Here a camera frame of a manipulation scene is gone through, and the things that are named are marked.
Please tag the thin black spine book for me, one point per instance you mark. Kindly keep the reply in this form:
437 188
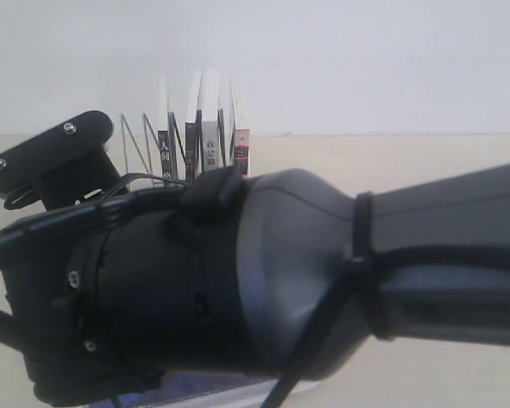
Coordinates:
191 129

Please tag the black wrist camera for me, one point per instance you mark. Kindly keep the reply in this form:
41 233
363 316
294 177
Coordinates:
60 165

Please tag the blue moon cover book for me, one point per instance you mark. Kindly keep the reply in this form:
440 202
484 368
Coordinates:
198 390

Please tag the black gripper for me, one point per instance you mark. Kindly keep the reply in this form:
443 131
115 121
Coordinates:
50 264

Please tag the white wire book rack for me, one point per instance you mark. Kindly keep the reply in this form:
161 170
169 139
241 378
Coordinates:
141 154

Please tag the pink and teal spine book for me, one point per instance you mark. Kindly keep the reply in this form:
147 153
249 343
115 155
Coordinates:
240 128

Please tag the black spine book white characters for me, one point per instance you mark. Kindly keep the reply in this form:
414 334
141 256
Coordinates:
166 133

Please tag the grey spine book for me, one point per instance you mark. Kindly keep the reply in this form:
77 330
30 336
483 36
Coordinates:
212 121

